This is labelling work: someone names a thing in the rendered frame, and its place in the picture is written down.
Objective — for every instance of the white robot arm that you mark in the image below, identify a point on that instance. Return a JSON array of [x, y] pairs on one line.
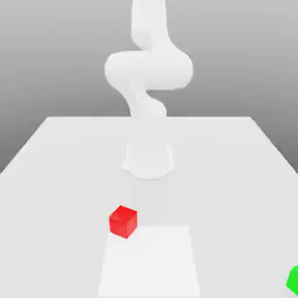
[[149, 69]]

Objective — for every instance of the small green cube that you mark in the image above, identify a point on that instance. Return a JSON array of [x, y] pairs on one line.
[[293, 280]]

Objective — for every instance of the small red cube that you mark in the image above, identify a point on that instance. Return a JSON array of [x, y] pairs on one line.
[[123, 221]]

